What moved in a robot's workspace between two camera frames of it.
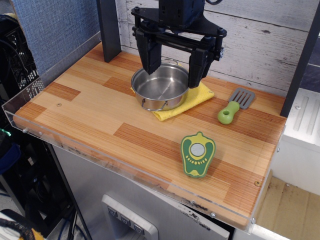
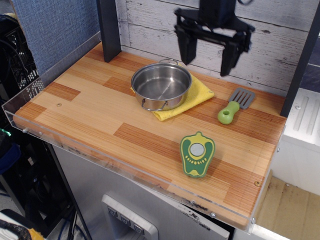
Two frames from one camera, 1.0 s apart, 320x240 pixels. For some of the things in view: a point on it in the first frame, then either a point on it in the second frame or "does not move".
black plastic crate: (18, 73) does not move
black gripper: (182, 23) -> (216, 20)
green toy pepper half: (198, 151) does not move
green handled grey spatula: (238, 98) does not move
